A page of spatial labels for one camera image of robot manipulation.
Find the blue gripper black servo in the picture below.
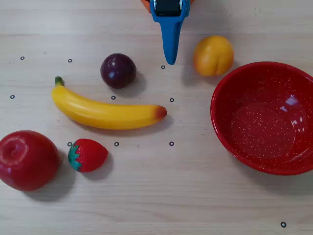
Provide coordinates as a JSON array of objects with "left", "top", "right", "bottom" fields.
[{"left": 149, "top": 0, "right": 190, "bottom": 66}]

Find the orange yellow toy peach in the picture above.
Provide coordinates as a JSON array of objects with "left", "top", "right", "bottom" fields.
[{"left": 193, "top": 35, "right": 235, "bottom": 77}]

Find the red speckled enamel bowl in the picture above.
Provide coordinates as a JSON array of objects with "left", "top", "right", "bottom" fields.
[{"left": 210, "top": 61, "right": 313, "bottom": 176}]

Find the dark purple toy plum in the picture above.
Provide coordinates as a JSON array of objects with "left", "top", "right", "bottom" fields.
[{"left": 100, "top": 53, "right": 137, "bottom": 90}]

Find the yellow toy banana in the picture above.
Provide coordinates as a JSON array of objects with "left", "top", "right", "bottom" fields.
[{"left": 50, "top": 76, "right": 168, "bottom": 130}]

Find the red toy strawberry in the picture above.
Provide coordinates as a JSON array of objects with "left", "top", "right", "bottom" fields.
[{"left": 67, "top": 138, "right": 109, "bottom": 173}]

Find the red toy apple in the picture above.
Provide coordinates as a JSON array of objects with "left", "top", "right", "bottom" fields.
[{"left": 0, "top": 130, "right": 61, "bottom": 192}]

